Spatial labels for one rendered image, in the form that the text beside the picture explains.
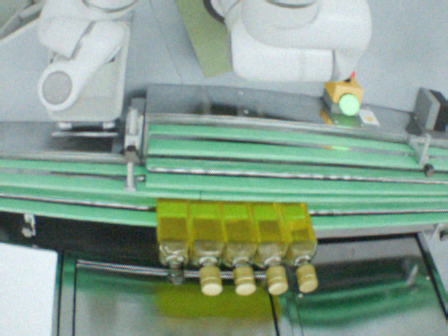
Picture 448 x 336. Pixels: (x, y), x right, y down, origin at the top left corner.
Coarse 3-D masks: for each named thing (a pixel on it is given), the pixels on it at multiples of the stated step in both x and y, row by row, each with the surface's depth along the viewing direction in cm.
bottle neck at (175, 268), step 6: (168, 258) 88; (174, 258) 88; (180, 258) 88; (168, 264) 87; (174, 264) 87; (180, 264) 87; (168, 270) 86; (174, 270) 86; (180, 270) 86; (168, 276) 85; (174, 276) 85; (180, 276) 85; (174, 282) 86; (180, 282) 86
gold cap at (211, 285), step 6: (204, 270) 87; (210, 270) 86; (216, 270) 87; (204, 276) 86; (210, 276) 85; (216, 276) 86; (204, 282) 85; (210, 282) 84; (216, 282) 84; (204, 288) 84; (210, 288) 84; (216, 288) 85; (210, 294) 86; (216, 294) 86
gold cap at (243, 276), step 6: (234, 270) 88; (240, 270) 87; (246, 270) 87; (252, 270) 88; (234, 276) 88; (240, 276) 86; (246, 276) 86; (252, 276) 87; (234, 282) 87; (240, 282) 85; (246, 282) 85; (252, 282) 85; (240, 288) 85; (246, 288) 85; (252, 288) 86; (240, 294) 86; (246, 294) 86
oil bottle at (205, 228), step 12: (192, 204) 98; (204, 204) 98; (216, 204) 99; (192, 216) 95; (204, 216) 95; (216, 216) 96; (192, 228) 93; (204, 228) 93; (216, 228) 93; (192, 240) 91; (204, 240) 90; (216, 240) 91; (192, 252) 91; (204, 252) 89; (216, 252) 90
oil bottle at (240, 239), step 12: (228, 204) 99; (240, 204) 100; (228, 216) 96; (240, 216) 97; (228, 228) 94; (240, 228) 94; (252, 228) 95; (228, 240) 91; (240, 240) 92; (252, 240) 92; (228, 252) 91; (240, 252) 90; (252, 252) 91; (228, 264) 92
